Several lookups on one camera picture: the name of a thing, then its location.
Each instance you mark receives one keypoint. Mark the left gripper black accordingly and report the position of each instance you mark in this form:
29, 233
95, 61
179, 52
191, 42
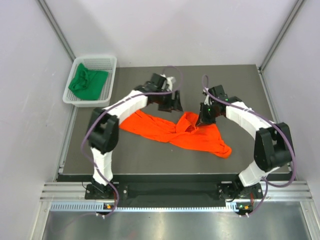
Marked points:
171, 104

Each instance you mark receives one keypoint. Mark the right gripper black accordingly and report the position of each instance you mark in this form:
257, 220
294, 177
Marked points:
202, 119

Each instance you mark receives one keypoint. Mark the orange t shirt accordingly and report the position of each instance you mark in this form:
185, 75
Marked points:
183, 134

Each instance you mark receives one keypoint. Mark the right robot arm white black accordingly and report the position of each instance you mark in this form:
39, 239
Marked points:
273, 146

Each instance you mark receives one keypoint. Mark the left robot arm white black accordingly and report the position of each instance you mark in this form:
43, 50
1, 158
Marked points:
104, 126

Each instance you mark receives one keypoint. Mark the white plastic basket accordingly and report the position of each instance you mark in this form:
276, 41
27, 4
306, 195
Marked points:
93, 62

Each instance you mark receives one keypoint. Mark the green t shirt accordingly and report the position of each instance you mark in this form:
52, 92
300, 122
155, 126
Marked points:
87, 84

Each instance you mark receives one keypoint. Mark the aluminium front rail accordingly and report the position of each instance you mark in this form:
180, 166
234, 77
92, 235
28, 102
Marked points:
298, 191

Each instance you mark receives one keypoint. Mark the aluminium frame post right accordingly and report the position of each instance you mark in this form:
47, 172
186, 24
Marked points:
293, 13

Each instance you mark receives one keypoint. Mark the aluminium frame post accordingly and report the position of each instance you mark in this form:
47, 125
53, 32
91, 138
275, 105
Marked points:
293, 13
56, 28

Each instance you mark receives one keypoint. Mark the aluminium frame post left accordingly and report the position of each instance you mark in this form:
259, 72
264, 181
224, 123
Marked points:
56, 28

